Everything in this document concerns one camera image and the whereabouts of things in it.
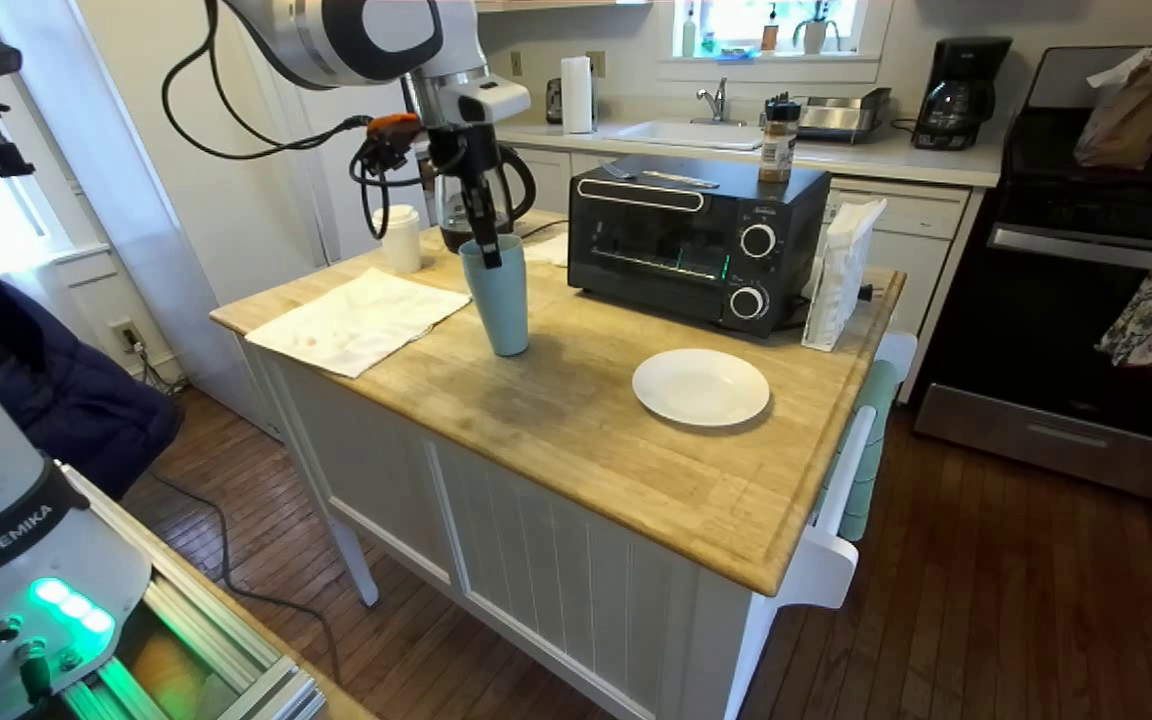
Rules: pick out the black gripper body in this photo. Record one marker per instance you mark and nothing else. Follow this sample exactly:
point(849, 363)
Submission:
point(462, 150)

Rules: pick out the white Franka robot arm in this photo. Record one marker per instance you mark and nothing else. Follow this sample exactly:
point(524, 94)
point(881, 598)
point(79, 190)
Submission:
point(337, 35)

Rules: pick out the glass electric kettle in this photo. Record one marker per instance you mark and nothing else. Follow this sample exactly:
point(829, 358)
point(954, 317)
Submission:
point(455, 233)

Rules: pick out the small white napkin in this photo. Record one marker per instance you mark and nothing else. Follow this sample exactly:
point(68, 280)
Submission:
point(551, 248)

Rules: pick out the white lidded paper cup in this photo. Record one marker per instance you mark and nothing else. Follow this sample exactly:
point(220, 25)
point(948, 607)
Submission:
point(402, 240)

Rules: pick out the white paper towel roll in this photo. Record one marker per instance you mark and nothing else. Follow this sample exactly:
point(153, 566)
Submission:
point(578, 94)

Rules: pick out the white stained cloth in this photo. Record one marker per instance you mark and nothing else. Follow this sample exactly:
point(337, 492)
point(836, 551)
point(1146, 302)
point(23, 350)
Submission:
point(351, 323)

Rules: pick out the black toaster oven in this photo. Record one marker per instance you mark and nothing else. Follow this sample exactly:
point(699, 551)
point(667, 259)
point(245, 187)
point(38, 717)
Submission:
point(680, 246)

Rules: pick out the white kitchen sink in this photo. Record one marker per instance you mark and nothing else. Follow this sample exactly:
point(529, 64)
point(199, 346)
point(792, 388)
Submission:
point(680, 133)

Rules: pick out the chrome sink faucet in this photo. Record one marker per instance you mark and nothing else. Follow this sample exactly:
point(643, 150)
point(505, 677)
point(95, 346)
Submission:
point(718, 100)

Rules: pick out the white soap bottle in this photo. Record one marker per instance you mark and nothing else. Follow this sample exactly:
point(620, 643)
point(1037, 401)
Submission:
point(689, 29)

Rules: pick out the white ceramic plate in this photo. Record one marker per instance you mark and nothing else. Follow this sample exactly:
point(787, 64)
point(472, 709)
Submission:
point(702, 388)

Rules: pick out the spice jar with black lid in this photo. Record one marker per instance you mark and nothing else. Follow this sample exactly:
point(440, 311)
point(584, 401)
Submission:
point(777, 142)

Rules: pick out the white framed kitchen window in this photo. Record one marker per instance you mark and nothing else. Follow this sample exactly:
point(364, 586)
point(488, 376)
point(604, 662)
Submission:
point(732, 17)

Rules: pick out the brown glass bottle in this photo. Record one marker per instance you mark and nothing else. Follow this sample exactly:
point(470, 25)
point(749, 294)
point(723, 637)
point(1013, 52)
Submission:
point(768, 29)

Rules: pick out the white wooden-top kitchen island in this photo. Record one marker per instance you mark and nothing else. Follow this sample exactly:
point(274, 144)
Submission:
point(537, 563)

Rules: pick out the white paper bag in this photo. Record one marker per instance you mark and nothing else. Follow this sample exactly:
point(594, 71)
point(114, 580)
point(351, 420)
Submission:
point(841, 275)

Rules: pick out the grey dish rack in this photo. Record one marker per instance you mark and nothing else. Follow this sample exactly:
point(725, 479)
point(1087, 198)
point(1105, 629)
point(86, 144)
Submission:
point(841, 116)

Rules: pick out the green plant in jar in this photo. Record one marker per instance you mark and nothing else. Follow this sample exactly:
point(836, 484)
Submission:
point(812, 35)

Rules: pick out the teal hanging towel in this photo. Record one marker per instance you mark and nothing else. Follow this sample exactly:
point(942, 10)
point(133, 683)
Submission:
point(870, 452)

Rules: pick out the dark blue jacket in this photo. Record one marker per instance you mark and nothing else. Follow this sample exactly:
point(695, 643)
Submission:
point(57, 385)

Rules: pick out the black coffee maker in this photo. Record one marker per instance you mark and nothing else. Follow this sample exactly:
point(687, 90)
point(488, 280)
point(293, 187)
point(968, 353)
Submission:
point(963, 94)

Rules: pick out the black kitchen stove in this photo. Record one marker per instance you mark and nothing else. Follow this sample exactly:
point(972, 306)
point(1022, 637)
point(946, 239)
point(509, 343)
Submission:
point(1068, 346)

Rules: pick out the brown paper bag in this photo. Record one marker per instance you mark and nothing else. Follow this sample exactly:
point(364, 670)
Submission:
point(1125, 121)

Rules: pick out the white wall outlet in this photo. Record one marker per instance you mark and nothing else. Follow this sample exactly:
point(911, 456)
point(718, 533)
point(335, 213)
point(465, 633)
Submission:
point(127, 338)

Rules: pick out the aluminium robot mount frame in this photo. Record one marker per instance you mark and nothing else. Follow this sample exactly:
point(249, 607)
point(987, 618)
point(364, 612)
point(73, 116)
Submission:
point(231, 655)

